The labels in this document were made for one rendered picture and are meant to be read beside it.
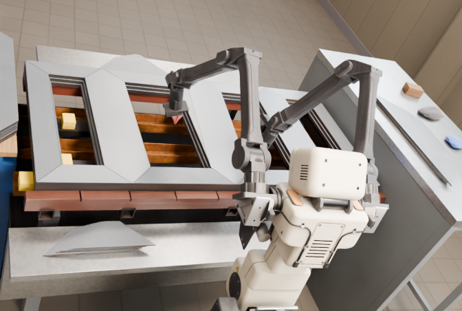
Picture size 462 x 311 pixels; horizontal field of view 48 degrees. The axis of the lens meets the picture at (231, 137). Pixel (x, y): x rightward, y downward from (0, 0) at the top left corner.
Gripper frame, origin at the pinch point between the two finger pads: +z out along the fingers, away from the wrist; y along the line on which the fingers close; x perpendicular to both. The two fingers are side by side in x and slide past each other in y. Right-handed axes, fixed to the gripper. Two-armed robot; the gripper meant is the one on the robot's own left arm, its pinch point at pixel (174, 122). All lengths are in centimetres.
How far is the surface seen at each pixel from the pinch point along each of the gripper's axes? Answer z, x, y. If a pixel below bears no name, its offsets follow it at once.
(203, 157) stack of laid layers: 3.7, 20.2, -7.7
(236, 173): 4.1, 30.9, -19.1
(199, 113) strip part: 4.3, -8.4, -14.0
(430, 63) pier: 103, -145, -281
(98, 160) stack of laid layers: -6.7, 23.1, 35.6
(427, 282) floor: 131, 43, -166
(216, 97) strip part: 8.1, -22.5, -26.7
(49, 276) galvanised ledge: 3, 63, 57
